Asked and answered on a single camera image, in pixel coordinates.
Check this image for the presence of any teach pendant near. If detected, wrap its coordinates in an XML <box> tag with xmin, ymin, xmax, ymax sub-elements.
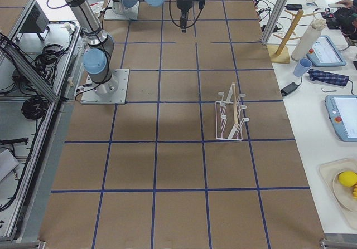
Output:
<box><xmin>325</xmin><ymin>95</ymin><xmax>356</xmax><ymax>142</ymax></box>

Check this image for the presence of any white wire cup rack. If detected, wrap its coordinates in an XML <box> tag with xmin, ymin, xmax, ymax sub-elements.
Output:
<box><xmin>215</xmin><ymin>82</ymin><xmax>249</xmax><ymax>141</ymax></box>

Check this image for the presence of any blue cup on side table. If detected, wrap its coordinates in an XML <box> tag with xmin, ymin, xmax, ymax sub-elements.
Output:
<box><xmin>293</xmin><ymin>58</ymin><xmax>312</xmax><ymax>77</ymax></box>

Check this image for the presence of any teach pendant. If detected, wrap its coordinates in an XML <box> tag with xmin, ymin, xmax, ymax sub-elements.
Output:
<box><xmin>306</xmin><ymin>35</ymin><xmax>346</xmax><ymax>67</ymax></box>
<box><xmin>325</xmin><ymin>95</ymin><xmax>356</xmax><ymax>142</ymax></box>

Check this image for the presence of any white thermos bottle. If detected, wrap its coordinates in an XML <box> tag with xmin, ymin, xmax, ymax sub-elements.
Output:
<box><xmin>291</xmin><ymin>18</ymin><xmax>326</xmax><ymax>61</ymax></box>

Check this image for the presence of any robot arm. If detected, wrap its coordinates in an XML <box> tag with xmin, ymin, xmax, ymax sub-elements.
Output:
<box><xmin>65</xmin><ymin>0</ymin><xmax>165</xmax><ymax>94</ymax></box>

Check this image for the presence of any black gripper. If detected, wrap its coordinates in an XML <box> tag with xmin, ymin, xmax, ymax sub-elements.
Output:
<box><xmin>176</xmin><ymin>0</ymin><xmax>193</xmax><ymax>32</ymax></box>

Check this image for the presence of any aluminium frame post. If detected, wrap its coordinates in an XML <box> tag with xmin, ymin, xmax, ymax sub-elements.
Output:
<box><xmin>261</xmin><ymin>0</ymin><xmax>287</xmax><ymax>45</ymax></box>

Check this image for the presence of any wooden mug tree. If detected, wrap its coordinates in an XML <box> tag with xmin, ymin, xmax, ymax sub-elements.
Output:
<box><xmin>267</xmin><ymin>9</ymin><xmax>316</xmax><ymax>64</ymax></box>

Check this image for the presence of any cream tray with fruit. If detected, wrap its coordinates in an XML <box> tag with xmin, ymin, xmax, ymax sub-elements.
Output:
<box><xmin>319</xmin><ymin>158</ymin><xmax>356</xmax><ymax>230</ymax></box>

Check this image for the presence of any black power adapter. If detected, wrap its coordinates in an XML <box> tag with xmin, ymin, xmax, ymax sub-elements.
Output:
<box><xmin>280</xmin><ymin>82</ymin><xmax>299</xmax><ymax>97</ymax></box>

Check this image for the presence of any teach pendant far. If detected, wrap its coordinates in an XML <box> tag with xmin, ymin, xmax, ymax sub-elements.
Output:
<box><xmin>306</xmin><ymin>35</ymin><xmax>346</xmax><ymax>67</ymax></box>

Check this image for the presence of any yellow lemon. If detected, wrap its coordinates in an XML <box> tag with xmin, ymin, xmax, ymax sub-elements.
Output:
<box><xmin>338</xmin><ymin>170</ymin><xmax>357</xmax><ymax>187</ymax></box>

